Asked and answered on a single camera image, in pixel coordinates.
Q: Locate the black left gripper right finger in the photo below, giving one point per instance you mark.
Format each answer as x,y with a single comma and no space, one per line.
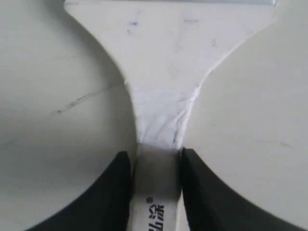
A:
210,204

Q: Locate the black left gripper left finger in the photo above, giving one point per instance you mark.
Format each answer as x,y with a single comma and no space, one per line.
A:
104,206

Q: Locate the white wooden paint brush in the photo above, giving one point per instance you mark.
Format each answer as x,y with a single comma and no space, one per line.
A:
164,49

